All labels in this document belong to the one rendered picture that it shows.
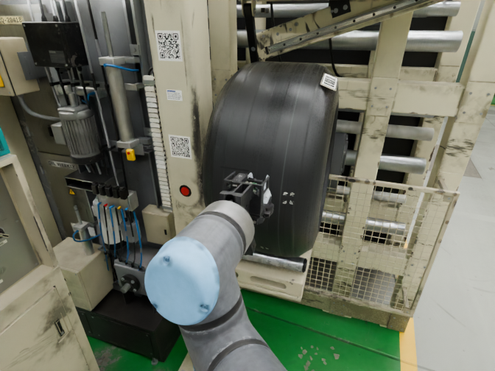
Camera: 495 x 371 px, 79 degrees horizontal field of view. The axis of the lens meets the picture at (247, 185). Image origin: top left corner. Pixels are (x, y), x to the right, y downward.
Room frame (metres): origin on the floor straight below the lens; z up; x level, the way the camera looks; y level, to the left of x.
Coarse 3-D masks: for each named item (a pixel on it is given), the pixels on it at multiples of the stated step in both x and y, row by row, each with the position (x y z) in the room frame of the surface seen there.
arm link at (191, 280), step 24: (216, 216) 0.35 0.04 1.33; (192, 240) 0.28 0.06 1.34; (216, 240) 0.30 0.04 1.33; (240, 240) 0.33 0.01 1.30; (168, 264) 0.25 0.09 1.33; (192, 264) 0.25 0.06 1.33; (216, 264) 0.26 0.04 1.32; (168, 288) 0.24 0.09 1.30; (192, 288) 0.24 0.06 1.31; (216, 288) 0.24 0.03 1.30; (168, 312) 0.24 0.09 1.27; (192, 312) 0.23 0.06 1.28; (216, 312) 0.24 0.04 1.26
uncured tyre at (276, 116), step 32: (256, 64) 0.87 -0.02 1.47; (288, 64) 0.86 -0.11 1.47; (224, 96) 0.76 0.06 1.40; (256, 96) 0.73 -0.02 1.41; (288, 96) 0.71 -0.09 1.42; (320, 96) 0.71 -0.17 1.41; (224, 128) 0.69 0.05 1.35; (256, 128) 0.67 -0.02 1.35; (288, 128) 0.65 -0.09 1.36; (320, 128) 0.66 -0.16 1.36; (224, 160) 0.65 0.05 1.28; (256, 160) 0.63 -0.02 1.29; (288, 160) 0.61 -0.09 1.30; (320, 160) 0.63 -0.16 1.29; (320, 192) 0.63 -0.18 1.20; (288, 224) 0.59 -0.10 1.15; (288, 256) 0.65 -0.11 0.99
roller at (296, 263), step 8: (248, 256) 0.75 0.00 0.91; (256, 256) 0.74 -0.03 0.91; (264, 256) 0.73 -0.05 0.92; (272, 256) 0.73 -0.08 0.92; (280, 256) 0.73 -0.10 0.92; (272, 264) 0.72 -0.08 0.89; (280, 264) 0.71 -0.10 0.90; (288, 264) 0.71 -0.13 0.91; (296, 264) 0.70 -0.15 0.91; (304, 264) 0.70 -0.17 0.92
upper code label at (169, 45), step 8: (160, 32) 0.90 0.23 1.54; (168, 32) 0.90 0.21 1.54; (176, 32) 0.89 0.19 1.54; (160, 40) 0.91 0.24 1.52; (168, 40) 0.90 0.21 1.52; (176, 40) 0.89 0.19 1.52; (160, 48) 0.91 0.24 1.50; (168, 48) 0.90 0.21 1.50; (176, 48) 0.89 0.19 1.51; (160, 56) 0.91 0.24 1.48; (168, 56) 0.90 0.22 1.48; (176, 56) 0.89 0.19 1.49
